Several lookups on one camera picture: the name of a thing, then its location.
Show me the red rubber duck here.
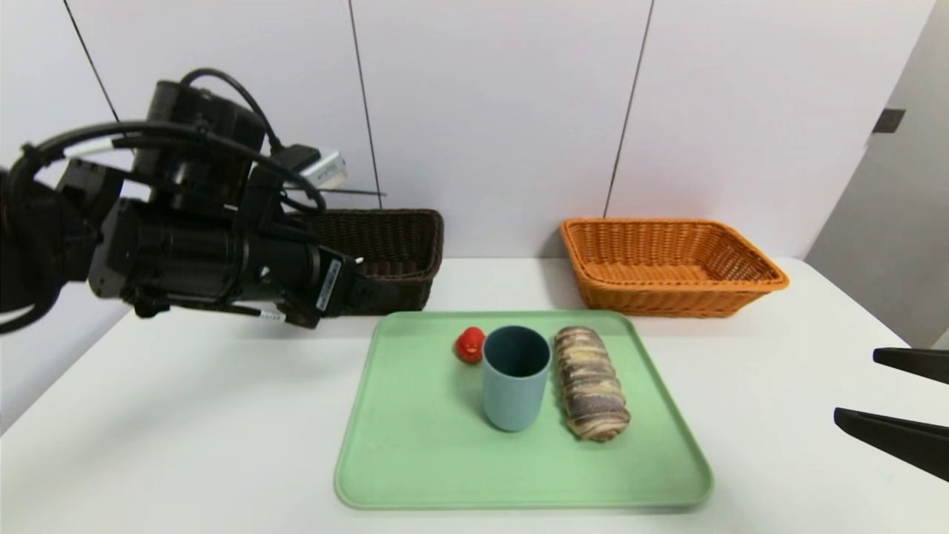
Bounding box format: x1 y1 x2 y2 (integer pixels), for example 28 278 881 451
454 326 487 365

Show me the orange wicker basket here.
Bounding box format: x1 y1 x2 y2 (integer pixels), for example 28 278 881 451
560 218 790 319

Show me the green plastic tray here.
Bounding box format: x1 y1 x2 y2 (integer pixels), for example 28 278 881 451
334 310 714 511

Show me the dark brown wicker basket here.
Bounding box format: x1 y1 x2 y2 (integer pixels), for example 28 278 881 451
288 209 446 315

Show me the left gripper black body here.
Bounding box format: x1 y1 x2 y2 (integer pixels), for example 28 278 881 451
242 232 358 329

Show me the blue-grey plastic cup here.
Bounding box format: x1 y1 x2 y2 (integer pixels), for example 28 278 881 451
482 325 552 432

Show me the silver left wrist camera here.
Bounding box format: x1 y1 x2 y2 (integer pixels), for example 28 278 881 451
295 147 348 188

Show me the marbled brown bread loaf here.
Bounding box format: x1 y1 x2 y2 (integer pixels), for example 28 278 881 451
553 326 632 442

